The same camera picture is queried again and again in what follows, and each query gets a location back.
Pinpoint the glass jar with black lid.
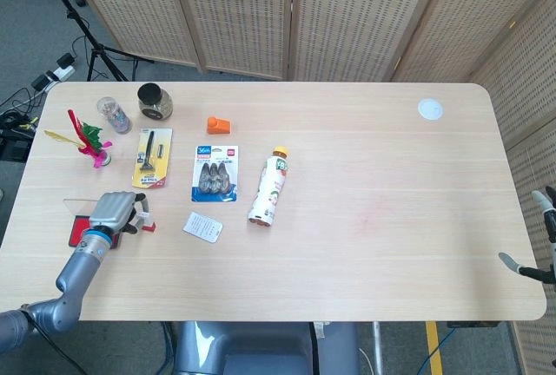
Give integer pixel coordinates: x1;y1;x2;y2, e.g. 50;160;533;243
136;82;175;121

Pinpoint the clear plastic tube jar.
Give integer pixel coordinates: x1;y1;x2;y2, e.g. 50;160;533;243
96;96;133;135

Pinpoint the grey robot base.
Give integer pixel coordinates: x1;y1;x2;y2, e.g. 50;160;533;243
173;320;361;375

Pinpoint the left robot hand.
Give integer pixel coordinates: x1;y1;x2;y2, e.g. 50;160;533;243
88;191;151;238

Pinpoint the wooden rattan folding screen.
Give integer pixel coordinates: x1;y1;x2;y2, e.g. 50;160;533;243
60;0;556;375

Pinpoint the black tripod stand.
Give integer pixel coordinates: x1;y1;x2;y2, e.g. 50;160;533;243
32;0;153;83

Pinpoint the orange plastic block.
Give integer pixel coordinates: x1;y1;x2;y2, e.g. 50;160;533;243
206;116;234;135

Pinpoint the clear plastic case lid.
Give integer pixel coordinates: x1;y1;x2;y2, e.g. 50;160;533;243
63;199;103;216

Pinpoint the black floor equipment box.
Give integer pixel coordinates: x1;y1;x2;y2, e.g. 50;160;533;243
0;129;34;161

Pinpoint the white card in clear sleeve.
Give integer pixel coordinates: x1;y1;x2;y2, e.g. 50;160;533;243
182;211;224;244

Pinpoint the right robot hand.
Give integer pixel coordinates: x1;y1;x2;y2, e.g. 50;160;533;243
498;187;556;292

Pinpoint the metal table leg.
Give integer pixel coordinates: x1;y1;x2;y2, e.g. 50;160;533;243
371;321;386;375

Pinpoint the colourful feather shuttlecock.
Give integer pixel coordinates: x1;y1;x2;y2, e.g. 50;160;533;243
43;109;115;170

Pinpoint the white power strip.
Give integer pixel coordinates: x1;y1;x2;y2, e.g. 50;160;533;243
30;65;76;89

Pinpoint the small red stamp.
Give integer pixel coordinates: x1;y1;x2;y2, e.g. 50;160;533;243
134;212;158;234

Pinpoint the razor in yellow blister pack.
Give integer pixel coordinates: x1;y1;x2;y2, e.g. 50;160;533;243
131;127;174;190

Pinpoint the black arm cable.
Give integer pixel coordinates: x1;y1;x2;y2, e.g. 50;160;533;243
23;303;86;375

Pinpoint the red ink pad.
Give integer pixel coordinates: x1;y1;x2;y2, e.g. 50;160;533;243
68;214;125;249

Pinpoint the blue correction tape pack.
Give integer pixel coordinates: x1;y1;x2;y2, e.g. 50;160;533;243
190;144;240;203

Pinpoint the white round desk grommet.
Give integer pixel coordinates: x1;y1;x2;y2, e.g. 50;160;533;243
417;97;446;122

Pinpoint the blue cable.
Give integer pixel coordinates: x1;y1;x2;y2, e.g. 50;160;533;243
160;321;175;375
419;326;457;375

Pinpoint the juice bottle with yellow cap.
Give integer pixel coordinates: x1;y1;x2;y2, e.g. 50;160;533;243
248;145;291;227

